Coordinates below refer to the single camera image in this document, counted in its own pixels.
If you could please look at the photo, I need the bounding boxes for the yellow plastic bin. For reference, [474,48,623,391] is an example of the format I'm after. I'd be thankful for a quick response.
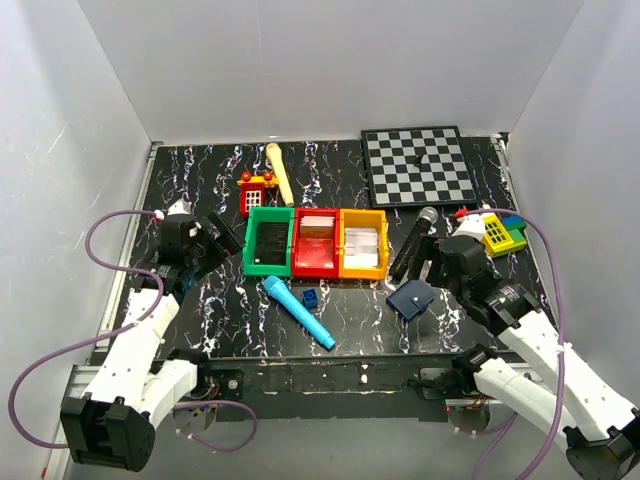
[339,209,390,281]

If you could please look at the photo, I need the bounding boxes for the black cards in green bin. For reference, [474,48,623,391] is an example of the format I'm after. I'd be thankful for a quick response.
[254,222,289,266]

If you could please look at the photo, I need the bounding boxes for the white cards in yellow bin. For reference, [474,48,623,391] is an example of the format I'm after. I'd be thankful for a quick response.
[344,227,379,269]

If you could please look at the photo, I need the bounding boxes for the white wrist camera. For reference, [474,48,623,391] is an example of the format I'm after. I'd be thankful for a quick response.
[154,199,191,222]
[451,208,491,242]

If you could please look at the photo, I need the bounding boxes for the black grey chessboard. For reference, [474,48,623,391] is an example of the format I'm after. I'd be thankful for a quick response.
[361,126,477,209]

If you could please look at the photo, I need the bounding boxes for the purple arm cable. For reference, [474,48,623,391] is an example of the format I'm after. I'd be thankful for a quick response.
[8,209,258,453]
[452,207,571,480]

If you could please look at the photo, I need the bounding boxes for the red plastic bin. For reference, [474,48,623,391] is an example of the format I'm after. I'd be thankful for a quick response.
[292,208,340,279]

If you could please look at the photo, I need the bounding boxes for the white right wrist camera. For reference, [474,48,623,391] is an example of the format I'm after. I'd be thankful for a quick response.
[451,208,491,242]

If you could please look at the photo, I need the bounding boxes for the small blue toy brick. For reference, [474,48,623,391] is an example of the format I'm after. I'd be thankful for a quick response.
[303,288,319,309]

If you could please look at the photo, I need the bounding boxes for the black toy microphone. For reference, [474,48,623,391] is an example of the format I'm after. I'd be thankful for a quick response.
[399,206,440,261]

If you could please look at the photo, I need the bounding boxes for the light blue toy microphone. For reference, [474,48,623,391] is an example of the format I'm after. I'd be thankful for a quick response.
[263,275,336,351]

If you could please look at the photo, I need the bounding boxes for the red toy brick house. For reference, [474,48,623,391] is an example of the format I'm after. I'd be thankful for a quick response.
[237,171,279,219]

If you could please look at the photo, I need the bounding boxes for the green plastic bin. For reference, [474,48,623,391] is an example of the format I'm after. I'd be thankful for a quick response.
[243,207,295,278]

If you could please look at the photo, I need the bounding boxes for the yellow green toy brick house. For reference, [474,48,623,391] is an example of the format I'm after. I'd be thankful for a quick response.
[481,210,528,259]

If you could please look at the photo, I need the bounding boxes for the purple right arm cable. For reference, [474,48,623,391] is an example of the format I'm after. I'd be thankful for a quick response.
[452,207,571,480]

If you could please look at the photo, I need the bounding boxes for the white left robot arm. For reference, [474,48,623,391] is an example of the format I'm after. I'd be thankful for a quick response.
[61,203,243,472]

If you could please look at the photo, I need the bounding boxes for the navy blue card holder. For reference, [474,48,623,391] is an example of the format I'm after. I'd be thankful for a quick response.
[386,280,436,322]

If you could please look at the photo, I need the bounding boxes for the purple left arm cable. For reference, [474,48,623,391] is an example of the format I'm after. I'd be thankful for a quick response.
[8,209,258,453]

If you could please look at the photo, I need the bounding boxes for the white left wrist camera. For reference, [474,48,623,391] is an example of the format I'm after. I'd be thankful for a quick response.
[154,199,191,222]

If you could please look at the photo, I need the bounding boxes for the cards in red bin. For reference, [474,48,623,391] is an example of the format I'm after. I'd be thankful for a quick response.
[295,215,335,269]

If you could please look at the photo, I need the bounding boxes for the cream toy microphone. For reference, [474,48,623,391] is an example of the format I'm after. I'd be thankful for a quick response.
[265,143,295,208]

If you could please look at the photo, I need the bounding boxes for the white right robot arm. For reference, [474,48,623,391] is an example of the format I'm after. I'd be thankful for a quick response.
[408,234,639,479]

